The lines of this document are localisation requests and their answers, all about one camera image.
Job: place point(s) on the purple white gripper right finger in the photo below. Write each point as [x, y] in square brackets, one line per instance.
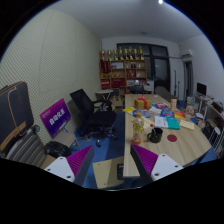
[151, 165]

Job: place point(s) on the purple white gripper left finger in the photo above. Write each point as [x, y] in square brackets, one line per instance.
[74, 167]

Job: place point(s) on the clear plastic water bottle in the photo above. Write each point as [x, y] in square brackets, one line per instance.
[138, 126]

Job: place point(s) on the black round bag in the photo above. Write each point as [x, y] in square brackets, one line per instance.
[56, 149]

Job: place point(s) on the black mug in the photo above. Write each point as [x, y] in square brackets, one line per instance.
[155, 135]

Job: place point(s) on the red round coaster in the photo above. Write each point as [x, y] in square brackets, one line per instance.
[172, 138]

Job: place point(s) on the low wooden side table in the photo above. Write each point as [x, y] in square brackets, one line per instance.
[106, 173]

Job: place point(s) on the white paper sheet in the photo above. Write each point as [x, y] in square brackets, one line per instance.
[160, 122]

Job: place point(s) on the teal notebook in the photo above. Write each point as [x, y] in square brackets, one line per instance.
[173, 123]

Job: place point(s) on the striped grey chair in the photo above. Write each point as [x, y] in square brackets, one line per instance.
[29, 149]

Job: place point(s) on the black office chair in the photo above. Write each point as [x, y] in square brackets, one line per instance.
[97, 116]

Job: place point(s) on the purple sign board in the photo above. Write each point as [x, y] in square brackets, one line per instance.
[55, 117]

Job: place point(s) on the blue snack package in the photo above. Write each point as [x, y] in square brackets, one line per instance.
[167, 113]

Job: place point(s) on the orange snack package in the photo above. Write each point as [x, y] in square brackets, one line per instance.
[179, 114]

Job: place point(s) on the yellow red gift box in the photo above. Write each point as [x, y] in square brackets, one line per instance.
[142, 103]

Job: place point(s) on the tall yellow carton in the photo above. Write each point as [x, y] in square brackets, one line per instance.
[173, 104]

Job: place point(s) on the small round white table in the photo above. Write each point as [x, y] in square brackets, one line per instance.
[105, 93]

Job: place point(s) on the computer monitor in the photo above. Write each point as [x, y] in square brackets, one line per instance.
[201, 89]

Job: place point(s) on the wooden shelf with trophies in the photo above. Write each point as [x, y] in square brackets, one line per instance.
[122, 69]

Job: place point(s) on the white air conditioner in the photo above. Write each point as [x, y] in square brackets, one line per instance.
[186, 53]

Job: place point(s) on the dark window frame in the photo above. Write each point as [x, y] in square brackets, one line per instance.
[157, 62]

